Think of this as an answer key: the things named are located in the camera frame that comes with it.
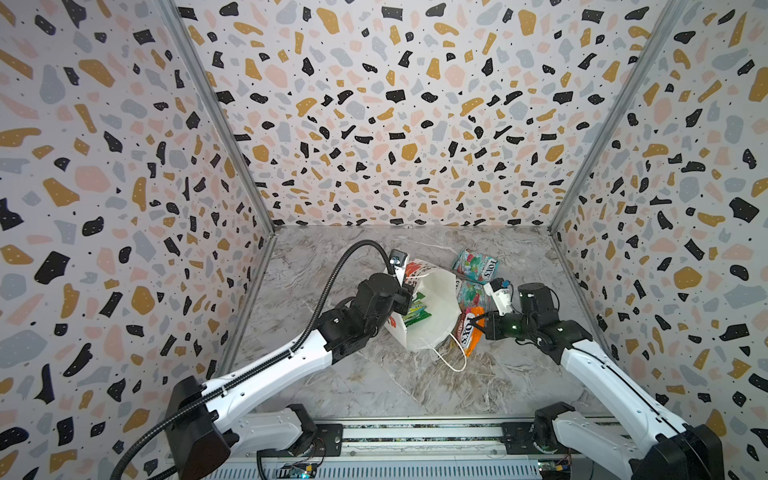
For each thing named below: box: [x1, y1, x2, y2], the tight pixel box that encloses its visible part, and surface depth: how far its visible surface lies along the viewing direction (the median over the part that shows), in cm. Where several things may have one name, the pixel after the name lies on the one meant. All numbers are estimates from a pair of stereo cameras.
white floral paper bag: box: [385, 259, 462, 352], surface depth 83 cm
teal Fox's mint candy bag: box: [452, 248, 499, 285], surface depth 108 cm
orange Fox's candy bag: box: [454, 306, 485, 357], surface depth 81 cm
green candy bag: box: [403, 292, 432, 328], surface depth 91 cm
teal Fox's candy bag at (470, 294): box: [457, 278, 487, 311], surface depth 100 cm
